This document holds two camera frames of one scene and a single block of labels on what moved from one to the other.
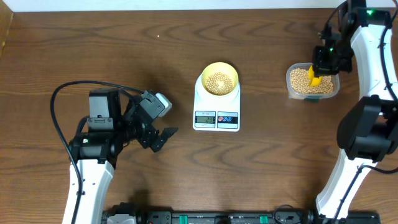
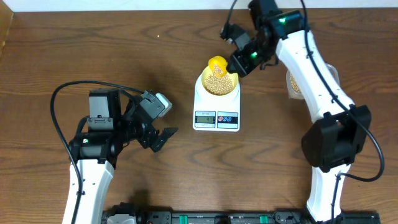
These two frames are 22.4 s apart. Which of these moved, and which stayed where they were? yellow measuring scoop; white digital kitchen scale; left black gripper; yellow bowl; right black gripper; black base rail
Moved: right black gripper; yellow measuring scoop
Stayed: yellow bowl; white digital kitchen scale; black base rail; left black gripper
